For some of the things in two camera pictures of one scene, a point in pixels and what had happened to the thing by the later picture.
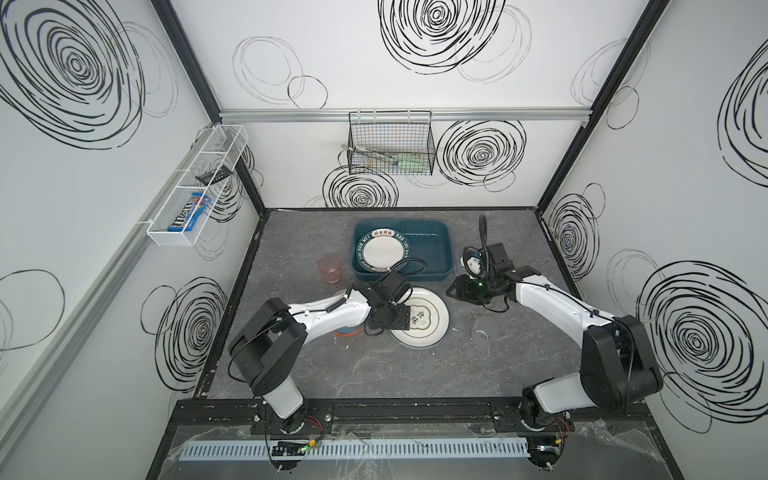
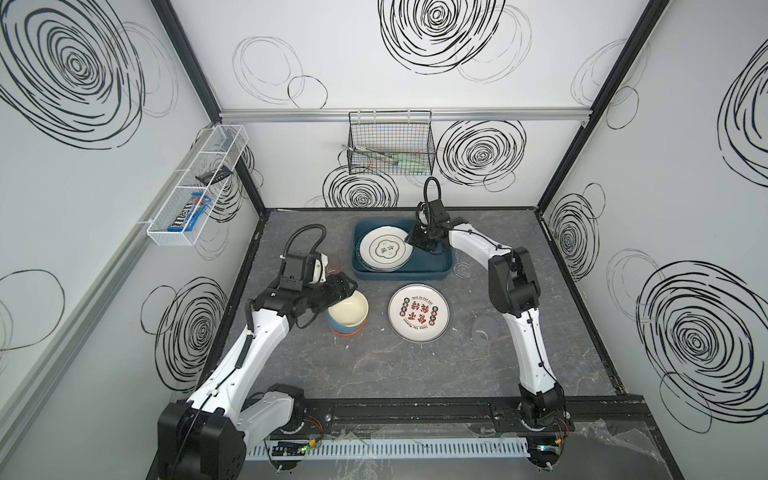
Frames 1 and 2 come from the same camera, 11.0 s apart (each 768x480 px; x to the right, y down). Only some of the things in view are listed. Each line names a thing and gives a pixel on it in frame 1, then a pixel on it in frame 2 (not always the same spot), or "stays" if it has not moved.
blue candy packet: [191, 213] stays
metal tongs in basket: [369, 151] stays
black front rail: [426, 416] stays
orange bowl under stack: [348, 331] stays
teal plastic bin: [431, 255] stays
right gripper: [469, 287] to [424, 236]
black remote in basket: [214, 175] stays
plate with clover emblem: [429, 320] to [384, 249]
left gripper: [398, 315] to [346, 287]
